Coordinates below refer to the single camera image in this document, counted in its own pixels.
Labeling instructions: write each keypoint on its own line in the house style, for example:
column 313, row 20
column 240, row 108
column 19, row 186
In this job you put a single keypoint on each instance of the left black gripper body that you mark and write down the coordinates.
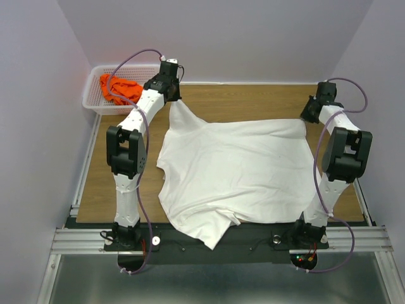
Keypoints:
column 174, row 84

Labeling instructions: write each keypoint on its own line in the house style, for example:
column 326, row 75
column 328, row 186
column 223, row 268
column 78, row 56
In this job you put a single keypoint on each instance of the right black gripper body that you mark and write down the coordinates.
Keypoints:
column 307, row 113

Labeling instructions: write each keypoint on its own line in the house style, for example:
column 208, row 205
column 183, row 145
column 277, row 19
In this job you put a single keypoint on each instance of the white t-shirt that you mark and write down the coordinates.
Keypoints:
column 221, row 174

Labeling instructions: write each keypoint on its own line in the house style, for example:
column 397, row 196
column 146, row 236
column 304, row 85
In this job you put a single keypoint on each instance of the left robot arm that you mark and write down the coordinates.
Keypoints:
column 127, row 145

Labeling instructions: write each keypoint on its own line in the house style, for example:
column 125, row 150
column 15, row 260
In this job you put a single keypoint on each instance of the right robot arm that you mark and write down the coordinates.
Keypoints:
column 343, row 161

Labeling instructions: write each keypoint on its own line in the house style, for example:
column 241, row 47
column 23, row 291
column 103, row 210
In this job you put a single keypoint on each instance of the orange t-shirt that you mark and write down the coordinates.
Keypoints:
column 121, row 89

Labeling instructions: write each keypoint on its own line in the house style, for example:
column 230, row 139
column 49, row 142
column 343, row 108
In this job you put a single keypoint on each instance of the white plastic laundry basket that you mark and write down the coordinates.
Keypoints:
column 93, row 97

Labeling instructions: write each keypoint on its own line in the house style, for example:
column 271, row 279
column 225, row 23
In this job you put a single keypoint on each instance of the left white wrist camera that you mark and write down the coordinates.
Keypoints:
column 170, row 60

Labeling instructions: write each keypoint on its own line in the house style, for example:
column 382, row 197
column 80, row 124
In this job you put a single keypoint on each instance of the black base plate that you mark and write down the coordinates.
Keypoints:
column 162, row 244

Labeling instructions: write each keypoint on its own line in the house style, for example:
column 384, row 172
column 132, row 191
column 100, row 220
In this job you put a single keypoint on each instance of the aluminium frame rail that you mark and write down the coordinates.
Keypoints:
column 68, row 275

